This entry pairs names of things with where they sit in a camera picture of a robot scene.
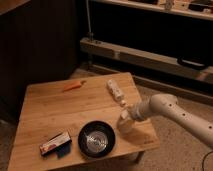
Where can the orange carrot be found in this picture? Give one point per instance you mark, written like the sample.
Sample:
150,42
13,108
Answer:
73,85

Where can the wooden shelf rail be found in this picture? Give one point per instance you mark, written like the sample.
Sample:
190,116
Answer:
145,59

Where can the metal pole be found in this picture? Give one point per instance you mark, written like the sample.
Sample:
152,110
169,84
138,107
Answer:
90,33

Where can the wooden table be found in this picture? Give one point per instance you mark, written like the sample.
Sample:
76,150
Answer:
48,111

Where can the blue sponge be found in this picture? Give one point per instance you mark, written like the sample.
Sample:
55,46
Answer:
64,150

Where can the small printed cardboard box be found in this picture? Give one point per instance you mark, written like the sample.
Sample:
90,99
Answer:
52,145

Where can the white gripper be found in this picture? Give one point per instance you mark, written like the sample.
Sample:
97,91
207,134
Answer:
137,112

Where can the white plastic bottle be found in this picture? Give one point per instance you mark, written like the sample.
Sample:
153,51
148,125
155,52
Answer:
116,92

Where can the black handle on shelf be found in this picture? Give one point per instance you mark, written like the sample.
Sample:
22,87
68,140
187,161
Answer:
192,65

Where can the black round pan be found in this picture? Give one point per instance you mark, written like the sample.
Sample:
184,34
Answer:
96,139

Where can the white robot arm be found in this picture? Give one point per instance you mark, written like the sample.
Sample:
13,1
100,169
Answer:
166,105

